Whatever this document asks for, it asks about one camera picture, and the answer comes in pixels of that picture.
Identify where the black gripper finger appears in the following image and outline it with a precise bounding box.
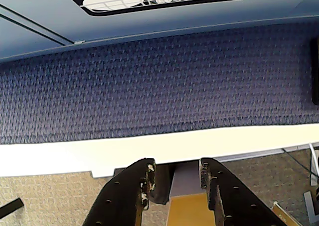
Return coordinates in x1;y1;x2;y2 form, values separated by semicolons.
198;157;294;226
82;157;157;226

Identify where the cabinet door with dishwasher sticker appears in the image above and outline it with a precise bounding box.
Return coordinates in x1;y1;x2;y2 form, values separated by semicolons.
0;0;319;44

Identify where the dark rounded leg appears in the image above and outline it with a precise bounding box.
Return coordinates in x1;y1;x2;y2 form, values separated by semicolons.
149;165;175;206

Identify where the yellow wooden board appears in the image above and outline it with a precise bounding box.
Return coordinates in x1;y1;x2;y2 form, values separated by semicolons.
167;192;215;226

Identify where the tan cardboard piece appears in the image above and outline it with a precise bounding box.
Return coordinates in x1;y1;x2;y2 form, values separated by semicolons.
271;201;304;226

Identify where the black flat strip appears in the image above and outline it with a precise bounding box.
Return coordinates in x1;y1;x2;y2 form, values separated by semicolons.
0;198;23;216

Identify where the dark blue textured mat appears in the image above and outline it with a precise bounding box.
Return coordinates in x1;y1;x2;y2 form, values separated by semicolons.
0;24;319;145

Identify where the light blue toy kitchen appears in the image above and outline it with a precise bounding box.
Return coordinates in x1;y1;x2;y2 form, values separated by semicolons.
0;10;83;60

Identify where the white angled bracket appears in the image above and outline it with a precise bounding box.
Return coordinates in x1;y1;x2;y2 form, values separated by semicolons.
303;191;319;223

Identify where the thin black floor cable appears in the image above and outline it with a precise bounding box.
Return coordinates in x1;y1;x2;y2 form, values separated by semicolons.
281;148;319;179

